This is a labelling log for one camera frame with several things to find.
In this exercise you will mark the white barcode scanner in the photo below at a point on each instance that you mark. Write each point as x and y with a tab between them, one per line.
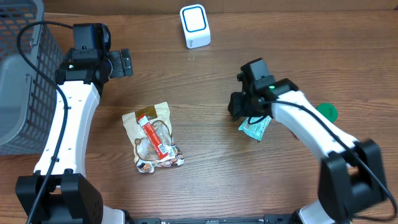
195	26

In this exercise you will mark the teal tissue packet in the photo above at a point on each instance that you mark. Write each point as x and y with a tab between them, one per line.
258	127

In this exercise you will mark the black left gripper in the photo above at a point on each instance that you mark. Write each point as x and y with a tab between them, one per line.
125	63

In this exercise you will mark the green lid jar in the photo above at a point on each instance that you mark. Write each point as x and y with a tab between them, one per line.
328	111

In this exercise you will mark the red stick packet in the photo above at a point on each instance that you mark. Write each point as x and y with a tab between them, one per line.
160	149

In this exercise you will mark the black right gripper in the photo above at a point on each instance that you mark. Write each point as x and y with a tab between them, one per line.
236	106

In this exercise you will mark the beige snack pouch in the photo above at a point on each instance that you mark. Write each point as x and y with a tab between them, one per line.
145	157

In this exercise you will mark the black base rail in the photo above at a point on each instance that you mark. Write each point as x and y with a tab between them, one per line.
211	221

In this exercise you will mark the grey plastic mesh basket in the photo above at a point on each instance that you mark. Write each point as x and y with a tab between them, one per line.
27	100

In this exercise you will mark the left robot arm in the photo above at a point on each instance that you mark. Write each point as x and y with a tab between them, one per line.
58	191

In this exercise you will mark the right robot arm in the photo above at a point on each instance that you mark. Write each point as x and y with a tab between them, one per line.
352	176

